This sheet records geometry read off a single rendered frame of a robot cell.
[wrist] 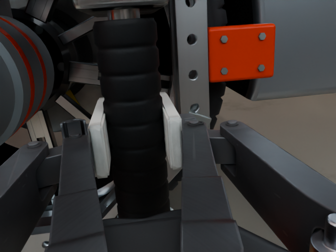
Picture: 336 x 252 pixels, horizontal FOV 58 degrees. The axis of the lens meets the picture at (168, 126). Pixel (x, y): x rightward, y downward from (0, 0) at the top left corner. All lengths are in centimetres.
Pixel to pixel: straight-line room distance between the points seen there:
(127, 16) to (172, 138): 7
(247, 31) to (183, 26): 8
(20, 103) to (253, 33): 28
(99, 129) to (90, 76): 35
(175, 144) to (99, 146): 4
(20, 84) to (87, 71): 20
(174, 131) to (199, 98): 25
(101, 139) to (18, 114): 17
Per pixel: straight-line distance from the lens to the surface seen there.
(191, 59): 40
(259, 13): 59
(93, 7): 17
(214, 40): 40
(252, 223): 152
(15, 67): 31
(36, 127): 54
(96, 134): 16
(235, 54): 41
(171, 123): 16
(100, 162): 16
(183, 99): 40
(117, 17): 17
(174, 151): 16
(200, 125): 15
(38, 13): 51
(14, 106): 31
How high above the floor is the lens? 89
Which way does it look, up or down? 18 degrees down
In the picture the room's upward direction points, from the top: 4 degrees counter-clockwise
